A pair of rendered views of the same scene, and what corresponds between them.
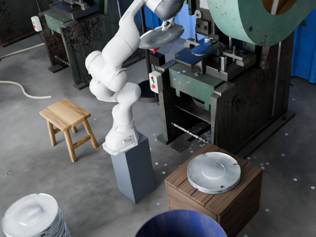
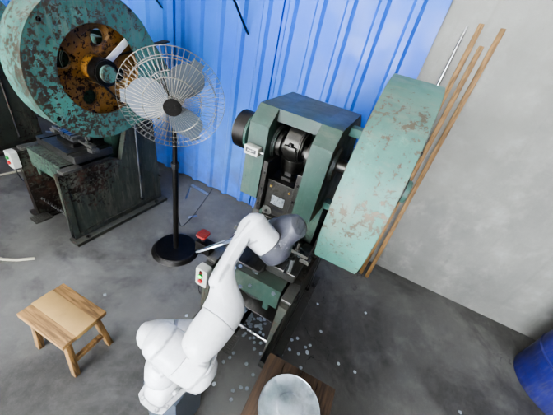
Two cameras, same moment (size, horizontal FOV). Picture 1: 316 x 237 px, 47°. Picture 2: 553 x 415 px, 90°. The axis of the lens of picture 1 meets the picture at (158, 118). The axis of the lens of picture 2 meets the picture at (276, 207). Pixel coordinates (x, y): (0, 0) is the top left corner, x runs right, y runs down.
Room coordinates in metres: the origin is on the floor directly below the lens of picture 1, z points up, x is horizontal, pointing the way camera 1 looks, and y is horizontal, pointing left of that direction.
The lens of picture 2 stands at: (1.08, 0.27, 1.85)
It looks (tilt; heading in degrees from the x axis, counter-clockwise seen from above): 35 degrees down; 328
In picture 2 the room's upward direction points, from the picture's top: 14 degrees clockwise
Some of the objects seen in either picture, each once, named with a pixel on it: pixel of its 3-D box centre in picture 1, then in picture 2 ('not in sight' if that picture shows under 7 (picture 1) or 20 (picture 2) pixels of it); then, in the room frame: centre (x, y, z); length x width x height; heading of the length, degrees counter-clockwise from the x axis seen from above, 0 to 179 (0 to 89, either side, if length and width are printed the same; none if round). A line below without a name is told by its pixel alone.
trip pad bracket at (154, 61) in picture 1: (158, 66); (204, 252); (2.23, -0.05, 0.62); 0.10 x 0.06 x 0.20; 39
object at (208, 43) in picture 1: (213, 46); not in sight; (2.13, -0.42, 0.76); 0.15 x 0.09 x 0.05; 39
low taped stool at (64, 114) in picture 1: (69, 129); (69, 329); (2.24, 0.69, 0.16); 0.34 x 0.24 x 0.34; 40
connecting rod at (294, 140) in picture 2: not in sight; (293, 160); (2.13, -0.42, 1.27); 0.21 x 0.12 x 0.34; 129
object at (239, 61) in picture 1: (235, 53); (299, 249); (2.00, -0.53, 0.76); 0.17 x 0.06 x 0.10; 39
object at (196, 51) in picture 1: (196, 62); (257, 259); (2.02, -0.29, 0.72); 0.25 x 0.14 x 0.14; 129
